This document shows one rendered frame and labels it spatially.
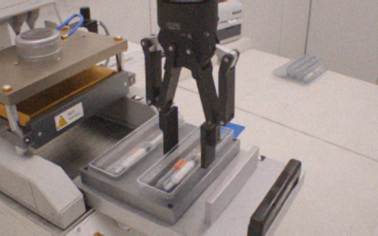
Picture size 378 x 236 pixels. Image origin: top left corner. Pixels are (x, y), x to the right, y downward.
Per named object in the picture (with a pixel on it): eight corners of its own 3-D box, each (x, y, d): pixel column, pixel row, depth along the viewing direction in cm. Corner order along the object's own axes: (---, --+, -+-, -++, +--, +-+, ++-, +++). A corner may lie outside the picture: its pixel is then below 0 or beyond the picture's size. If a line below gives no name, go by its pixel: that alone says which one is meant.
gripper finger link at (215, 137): (213, 107, 54) (233, 113, 52) (212, 140, 56) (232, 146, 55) (207, 112, 53) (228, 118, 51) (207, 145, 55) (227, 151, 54)
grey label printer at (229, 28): (172, 36, 175) (171, -3, 166) (204, 27, 187) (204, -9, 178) (213, 50, 159) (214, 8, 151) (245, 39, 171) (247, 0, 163)
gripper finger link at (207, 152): (211, 115, 56) (216, 116, 55) (211, 157, 59) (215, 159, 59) (200, 124, 53) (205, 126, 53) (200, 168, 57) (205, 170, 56)
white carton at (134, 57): (77, 77, 136) (75, 57, 133) (128, 58, 151) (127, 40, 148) (97, 87, 129) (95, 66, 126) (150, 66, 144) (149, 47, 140)
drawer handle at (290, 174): (245, 240, 49) (248, 217, 47) (287, 177, 60) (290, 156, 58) (260, 246, 48) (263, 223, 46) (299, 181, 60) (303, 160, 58)
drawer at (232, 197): (72, 201, 61) (64, 161, 57) (154, 137, 77) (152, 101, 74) (245, 284, 48) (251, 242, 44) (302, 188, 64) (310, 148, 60)
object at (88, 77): (-23, 111, 69) (-36, 62, 64) (63, 69, 85) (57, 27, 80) (35, 138, 61) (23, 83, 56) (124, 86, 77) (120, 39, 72)
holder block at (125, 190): (81, 183, 59) (79, 169, 58) (157, 124, 74) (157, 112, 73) (172, 225, 52) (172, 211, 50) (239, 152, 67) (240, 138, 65)
